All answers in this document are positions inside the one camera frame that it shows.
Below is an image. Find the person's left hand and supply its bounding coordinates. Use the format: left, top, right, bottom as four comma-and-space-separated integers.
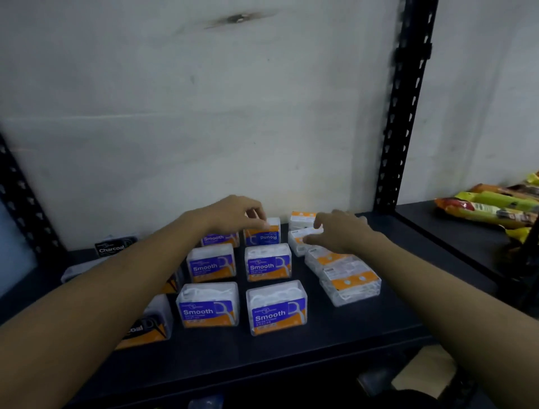
183, 194, 270, 237

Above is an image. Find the person's left forearm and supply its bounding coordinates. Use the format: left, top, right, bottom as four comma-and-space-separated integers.
0, 212, 203, 409

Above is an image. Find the pile of face-down floss boxes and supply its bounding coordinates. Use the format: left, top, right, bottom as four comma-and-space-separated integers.
94, 211, 383, 307

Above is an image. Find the pile of colourful snack packets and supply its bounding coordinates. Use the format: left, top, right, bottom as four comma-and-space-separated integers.
433, 170, 539, 247

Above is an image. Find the person's right hand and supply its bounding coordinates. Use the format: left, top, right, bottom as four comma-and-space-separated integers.
302, 209, 382, 255

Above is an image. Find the person's right forearm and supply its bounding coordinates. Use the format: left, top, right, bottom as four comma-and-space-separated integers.
366, 231, 539, 409

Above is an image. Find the black label dental floss box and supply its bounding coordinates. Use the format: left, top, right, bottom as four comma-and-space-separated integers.
162, 269, 185, 296
61, 257, 111, 284
114, 294, 174, 351

